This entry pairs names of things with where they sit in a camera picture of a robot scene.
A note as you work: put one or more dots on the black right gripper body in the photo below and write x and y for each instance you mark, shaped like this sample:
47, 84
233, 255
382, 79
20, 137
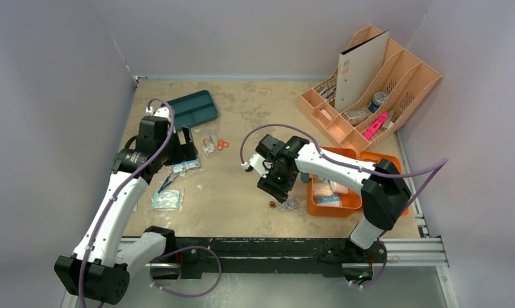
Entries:
275, 187

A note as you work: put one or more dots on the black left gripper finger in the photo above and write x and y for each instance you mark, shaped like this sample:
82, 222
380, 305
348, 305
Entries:
192, 150
183, 141

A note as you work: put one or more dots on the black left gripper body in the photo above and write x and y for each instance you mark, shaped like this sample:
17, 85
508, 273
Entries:
169, 155

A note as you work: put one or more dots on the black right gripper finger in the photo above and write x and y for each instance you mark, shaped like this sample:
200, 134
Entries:
269, 194
283, 195

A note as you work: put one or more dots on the small tape roll bag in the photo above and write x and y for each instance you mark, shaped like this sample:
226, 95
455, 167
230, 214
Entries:
290, 205

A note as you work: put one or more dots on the alcohol wipes bag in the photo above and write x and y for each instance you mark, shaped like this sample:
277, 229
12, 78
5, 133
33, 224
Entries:
183, 167

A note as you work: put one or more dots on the cotton swabs bag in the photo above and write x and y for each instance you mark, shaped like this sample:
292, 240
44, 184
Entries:
207, 142

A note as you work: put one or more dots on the orange handled scissors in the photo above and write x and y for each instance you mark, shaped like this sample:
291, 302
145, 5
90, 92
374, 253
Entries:
222, 144

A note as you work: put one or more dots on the white gloves bag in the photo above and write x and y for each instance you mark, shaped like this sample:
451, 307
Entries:
327, 193

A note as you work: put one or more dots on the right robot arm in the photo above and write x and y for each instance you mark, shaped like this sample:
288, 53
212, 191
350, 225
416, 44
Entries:
381, 187

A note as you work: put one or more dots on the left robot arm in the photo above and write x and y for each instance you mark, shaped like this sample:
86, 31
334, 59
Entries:
97, 269

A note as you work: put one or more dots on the orange medicine kit box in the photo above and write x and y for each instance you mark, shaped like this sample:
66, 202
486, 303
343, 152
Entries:
351, 202

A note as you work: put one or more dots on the teal box latch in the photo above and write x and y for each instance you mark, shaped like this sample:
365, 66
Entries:
305, 177

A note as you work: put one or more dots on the blue plastic tweezers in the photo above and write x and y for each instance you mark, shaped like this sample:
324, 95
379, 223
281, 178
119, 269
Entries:
166, 183

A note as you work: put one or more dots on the teal plastic tray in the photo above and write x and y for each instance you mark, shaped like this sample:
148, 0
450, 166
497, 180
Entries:
194, 109

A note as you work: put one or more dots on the adhesive bandages bag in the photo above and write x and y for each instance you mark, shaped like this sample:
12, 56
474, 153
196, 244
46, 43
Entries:
168, 199

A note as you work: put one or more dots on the pink marker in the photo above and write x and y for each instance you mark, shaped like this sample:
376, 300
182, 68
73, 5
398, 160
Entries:
376, 125

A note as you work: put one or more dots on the white binder folder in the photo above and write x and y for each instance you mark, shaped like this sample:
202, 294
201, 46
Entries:
357, 67

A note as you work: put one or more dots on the peach desk organizer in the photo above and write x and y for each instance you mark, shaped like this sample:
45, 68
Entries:
406, 79

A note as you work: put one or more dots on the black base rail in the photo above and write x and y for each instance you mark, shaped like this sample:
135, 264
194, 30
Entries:
334, 257

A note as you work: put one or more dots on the aluminium frame rail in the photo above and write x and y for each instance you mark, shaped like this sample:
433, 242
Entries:
424, 251

